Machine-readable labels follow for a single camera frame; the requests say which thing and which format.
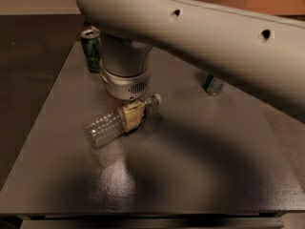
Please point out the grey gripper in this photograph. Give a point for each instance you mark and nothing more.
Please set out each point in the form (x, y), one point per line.
(124, 87)

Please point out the clear plastic water bottle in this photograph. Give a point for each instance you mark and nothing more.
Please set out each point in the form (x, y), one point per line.
(105, 128)

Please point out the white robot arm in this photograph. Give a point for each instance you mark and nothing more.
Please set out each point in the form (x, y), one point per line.
(262, 55)

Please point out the silver black slim can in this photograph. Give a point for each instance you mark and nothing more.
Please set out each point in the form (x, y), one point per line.
(213, 85)

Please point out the green soda can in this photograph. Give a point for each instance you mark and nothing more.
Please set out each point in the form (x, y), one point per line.
(90, 40)

